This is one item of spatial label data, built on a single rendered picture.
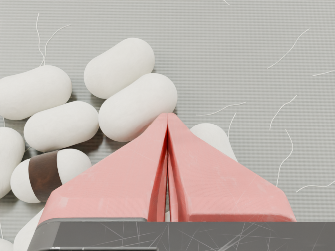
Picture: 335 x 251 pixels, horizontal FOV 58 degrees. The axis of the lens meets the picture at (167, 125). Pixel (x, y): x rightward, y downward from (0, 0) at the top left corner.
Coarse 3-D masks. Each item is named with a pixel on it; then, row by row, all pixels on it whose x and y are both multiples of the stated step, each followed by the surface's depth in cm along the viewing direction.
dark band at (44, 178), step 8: (56, 152) 12; (32, 160) 12; (40, 160) 12; (48, 160) 12; (56, 160) 12; (32, 168) 12; (40, 168) 12; (48, 168) 12; (56, 168) 12; (32, 176) 12; (40, 176) 12; (48, 176) 12; (56, 176) 12; (32, 184) 12; (40, 184) 12; (48, 184) 12; (56, 184) 12; (40, 192) 12; (48, 192) 12; (40, 200) 12
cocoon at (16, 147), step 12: (0, 132) 12; (12, 132) 13; (0, 144) 12; (12, 144) 12; (24, 144) 13; (0, 156) 12; (12, 156) 12; (0, 168) 12; (12, 168) 13; (0, 180) 12; (0, 192) 12
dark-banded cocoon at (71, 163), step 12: (60, 156) 12; (72, 156) 12; (84, 156) 13; (24, 168) 12; (60, 168) 12; (72, 168) 12; (84, 168) 12; (12, 180) 12; (24, 180) 12; (24, 192) 12
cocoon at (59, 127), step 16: (48, 112) 13; (64, 112) 12; (80, 112) 13; (96, 112) 13; (32, 128) 12; (48, 128) 12; (64, 128) 12; (80, 128) 12; (96, 128) 13; (32, 144) 13; (48, 144) 12; (64, 144) 13
